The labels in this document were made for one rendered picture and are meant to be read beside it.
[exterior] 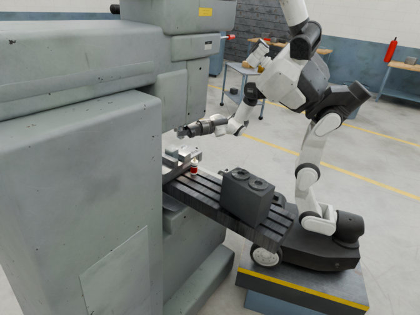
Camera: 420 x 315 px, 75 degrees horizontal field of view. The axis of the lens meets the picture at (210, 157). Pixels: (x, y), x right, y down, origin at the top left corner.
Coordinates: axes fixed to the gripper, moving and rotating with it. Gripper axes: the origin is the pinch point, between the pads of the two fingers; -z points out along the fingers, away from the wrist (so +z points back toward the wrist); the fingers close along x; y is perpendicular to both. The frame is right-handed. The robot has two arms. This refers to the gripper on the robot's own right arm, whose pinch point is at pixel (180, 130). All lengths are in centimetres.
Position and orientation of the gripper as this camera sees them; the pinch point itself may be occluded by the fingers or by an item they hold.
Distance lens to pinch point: 148.0
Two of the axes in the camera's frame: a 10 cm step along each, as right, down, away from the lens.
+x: 4.9, 4.8, -7.3
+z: 8.7, -2.0, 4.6
